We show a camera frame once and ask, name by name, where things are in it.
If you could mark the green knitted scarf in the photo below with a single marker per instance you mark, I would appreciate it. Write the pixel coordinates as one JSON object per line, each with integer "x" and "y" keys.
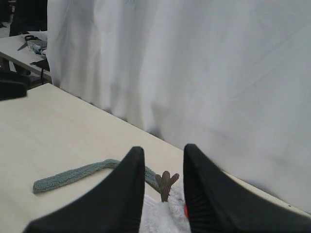
{"x": 73, "y": 176}

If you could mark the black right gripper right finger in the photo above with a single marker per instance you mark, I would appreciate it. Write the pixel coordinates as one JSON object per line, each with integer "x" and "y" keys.
{"x": 217, "y": 204}

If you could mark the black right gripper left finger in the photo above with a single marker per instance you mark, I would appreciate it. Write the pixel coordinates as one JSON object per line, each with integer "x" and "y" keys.
{"x": 113, "y": 206}

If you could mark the black handled scissors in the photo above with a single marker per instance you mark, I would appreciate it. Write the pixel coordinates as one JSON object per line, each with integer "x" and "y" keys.
{"x": 27, "y": 38}

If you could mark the white backdrop curtain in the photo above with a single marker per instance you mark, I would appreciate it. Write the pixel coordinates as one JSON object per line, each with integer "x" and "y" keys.
{"x": 231, "y": 76}

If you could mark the background side table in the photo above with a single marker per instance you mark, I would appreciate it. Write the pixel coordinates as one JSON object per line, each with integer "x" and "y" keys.
{"x": 9, "y": 51}

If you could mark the black office chair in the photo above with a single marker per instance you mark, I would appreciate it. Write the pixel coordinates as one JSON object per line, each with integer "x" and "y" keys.
{"x": 13, "y": 85}

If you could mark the white plush snowman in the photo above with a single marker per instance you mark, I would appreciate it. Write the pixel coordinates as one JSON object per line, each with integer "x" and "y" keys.
{"x": 171, "y": 214}

